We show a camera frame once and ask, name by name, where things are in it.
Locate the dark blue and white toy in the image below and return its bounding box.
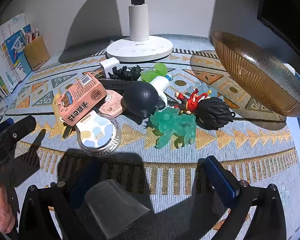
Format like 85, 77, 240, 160
122, 74, 174, 119

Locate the small translucent green toy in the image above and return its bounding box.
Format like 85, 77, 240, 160
141, 62, 168, 82

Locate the black monitor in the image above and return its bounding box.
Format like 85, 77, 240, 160
257, 0, 300, 55

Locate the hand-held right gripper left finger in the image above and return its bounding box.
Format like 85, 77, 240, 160
19, 158, 102, 240

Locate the wooden pen holder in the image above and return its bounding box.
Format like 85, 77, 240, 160
23, 35, 51, 72

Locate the white charger plug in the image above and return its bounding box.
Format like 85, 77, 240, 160
99, 57, 120, 79

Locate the white desk lamp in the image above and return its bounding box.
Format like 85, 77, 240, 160
106, 0, 173, 62

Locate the bunch of pens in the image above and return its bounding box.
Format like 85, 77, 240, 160
26, 26, 40, 42

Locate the person's left hand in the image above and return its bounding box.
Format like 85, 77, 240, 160
0, 187, 16, 234

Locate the red figure with black hair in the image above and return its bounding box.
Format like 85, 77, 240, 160
174, 89, 237, 130

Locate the translucent light blue toy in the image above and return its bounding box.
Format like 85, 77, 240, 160
186, 81, 218, 98

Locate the row of books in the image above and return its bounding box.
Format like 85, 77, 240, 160
0, 12, 33, 98

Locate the round clear container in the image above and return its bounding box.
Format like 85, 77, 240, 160
76, 112, 122, 157

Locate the pink carton box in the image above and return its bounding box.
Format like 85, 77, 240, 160
58, 72, 107, 127

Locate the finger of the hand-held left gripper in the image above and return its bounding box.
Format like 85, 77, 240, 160
0, 116, 37, 153
0, 118, 15, 133

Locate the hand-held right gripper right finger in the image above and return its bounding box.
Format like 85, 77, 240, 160
205, 155, 287, 240

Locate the black dinosaur figure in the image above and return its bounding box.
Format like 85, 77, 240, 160
107, 65, 142, 82

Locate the amber ribbed glass bowl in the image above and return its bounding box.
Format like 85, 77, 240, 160
212, 31, 300, 117

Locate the clear plastic cup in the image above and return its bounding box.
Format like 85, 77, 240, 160
84, 179, 150, 240

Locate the translucent green creature figure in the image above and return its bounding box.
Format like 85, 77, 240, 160
145, 106, 197, 149

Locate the pink flat tag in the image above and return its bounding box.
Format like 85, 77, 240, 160
96, 89, 127, 117

